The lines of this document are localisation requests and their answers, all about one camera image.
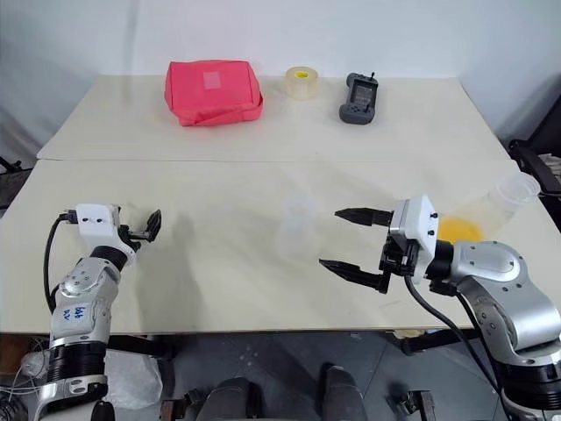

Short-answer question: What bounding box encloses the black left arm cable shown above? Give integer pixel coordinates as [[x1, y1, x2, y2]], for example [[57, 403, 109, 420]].
[[43, 210, 79, 309]]

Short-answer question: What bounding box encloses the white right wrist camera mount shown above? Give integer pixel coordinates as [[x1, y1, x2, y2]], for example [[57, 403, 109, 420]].
[[388, 194, 439, 286]]

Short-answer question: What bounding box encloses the dark object beside table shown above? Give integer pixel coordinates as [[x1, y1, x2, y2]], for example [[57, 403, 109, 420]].
[[0, 155, 24, 207]]

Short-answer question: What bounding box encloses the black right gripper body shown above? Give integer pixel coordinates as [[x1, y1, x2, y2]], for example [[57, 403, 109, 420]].
[[377, 232, 423, 296]]

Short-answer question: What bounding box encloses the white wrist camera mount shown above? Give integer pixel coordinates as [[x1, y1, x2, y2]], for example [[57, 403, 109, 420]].
[[72, 203, 135, 256], [388, 194, 439, 286]]

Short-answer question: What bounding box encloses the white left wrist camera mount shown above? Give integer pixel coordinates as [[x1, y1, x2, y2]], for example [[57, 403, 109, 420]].
[[72, 203, 135, 256]]

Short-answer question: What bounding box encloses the black table frame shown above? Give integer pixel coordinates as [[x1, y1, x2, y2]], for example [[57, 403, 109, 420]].
[[107, 326, 479, 363]]

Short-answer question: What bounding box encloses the orange liquid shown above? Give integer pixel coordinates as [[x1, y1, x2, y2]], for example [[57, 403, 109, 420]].
[[437, 216, 484, 243]]

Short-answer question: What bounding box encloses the red fabric pouch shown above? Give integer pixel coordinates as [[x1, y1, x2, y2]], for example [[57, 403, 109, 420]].
[[164, 60, 265, 128]]

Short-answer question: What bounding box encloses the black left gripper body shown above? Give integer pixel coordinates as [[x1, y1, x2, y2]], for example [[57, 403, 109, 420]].
[[114, 204, 146, 265]]

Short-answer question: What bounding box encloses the black office chair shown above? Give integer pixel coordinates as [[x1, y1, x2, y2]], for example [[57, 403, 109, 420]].
[[507, 138, 561, 197]]

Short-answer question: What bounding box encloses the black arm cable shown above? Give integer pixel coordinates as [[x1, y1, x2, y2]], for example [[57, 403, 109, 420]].
[[401, 272, 506, 396], [43, 210, 79, 309]]

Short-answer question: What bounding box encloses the clear tape roll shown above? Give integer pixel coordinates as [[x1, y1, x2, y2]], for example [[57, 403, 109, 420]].
[[284, 66, 320, 103]]

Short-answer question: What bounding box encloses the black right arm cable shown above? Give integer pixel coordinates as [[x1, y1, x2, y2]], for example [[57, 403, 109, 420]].
[[401, 272, 506, 396]]

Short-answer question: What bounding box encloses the clear plastic cup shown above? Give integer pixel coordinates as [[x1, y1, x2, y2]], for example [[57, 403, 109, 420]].
[[437, 171, 543, 243]]

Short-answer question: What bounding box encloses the clear plastic bag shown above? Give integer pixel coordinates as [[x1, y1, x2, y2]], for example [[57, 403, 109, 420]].
[[103, 348, 164, 411]]

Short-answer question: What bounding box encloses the dark rounded shape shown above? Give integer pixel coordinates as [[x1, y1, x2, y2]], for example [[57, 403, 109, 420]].
[[205, 376, 264, 421], [322, 362, 368, 421]]

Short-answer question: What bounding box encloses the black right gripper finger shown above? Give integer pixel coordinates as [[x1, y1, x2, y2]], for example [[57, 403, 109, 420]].
[[334, 206, 395, 228], [318, 258, 391, 294]]

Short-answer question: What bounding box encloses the grey handheld controller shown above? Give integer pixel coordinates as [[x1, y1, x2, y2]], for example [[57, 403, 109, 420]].
[[337, 71, 379, 125]]

